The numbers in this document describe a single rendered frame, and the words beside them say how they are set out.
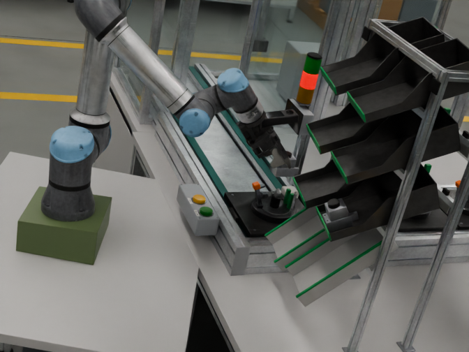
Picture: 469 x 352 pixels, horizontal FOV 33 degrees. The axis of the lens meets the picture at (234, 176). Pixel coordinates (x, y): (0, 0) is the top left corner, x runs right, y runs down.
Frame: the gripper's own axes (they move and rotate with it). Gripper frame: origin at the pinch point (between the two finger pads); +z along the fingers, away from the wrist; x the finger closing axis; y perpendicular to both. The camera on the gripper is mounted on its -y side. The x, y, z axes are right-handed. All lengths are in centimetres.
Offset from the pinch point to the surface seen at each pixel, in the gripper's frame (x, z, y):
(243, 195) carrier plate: -9.9, 10.1, 16.6
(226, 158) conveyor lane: -44, 19, 14
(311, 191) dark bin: 26.6, -7.4, 0.9
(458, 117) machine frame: -59, 78, -76
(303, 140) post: -17.5, 10.9, -9.2
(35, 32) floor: -417, 82, 83
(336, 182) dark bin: 27.4, -5.7, -5.9
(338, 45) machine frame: -78, 27, -48
